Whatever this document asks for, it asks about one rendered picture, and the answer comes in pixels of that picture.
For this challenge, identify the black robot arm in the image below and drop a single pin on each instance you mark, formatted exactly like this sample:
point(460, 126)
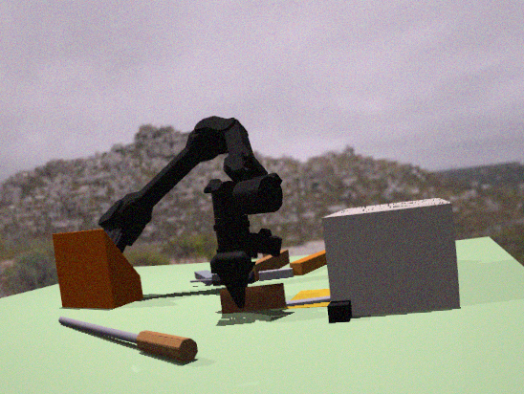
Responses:
point(251, 191)

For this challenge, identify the grey rod with brown handle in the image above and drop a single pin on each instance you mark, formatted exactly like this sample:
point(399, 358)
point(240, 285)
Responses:
point(171, 346)

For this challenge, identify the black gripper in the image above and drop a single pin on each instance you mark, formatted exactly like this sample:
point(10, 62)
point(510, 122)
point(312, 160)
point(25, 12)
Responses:
point(231, 262)

